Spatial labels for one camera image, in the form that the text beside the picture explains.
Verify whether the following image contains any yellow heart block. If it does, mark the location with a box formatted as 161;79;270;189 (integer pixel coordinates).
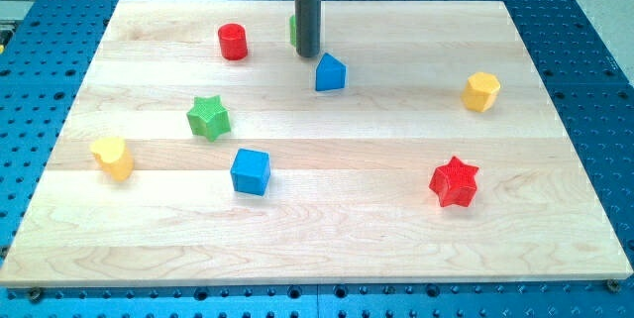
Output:
90;137;134;181

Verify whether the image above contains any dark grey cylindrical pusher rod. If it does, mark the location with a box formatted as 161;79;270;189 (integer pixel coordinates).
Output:
294;0;321;57

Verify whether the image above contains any green star block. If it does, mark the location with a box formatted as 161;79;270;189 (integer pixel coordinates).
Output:
186;95;231;142

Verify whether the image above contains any blue perforated table plate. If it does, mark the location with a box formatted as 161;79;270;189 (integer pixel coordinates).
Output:
1;0;633;317

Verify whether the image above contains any blue cube block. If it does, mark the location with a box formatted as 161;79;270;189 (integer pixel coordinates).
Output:
230;149;270;196

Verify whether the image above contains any red star block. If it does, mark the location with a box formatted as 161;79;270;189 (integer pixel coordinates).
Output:
429;157;479;207

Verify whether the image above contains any blue triangular prism block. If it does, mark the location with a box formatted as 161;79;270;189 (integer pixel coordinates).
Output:
315;53;347;91

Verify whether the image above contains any red cylinder block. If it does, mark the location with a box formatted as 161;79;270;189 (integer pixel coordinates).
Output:
218;23;248;60

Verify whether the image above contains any yellow hexagon block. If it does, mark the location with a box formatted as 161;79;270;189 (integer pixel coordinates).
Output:
461;72;501;112

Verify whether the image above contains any light wooden board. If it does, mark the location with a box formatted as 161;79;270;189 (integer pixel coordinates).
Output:
1;0;632;287

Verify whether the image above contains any green cylinder block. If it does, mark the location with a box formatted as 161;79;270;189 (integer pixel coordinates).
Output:
288;15;297;48

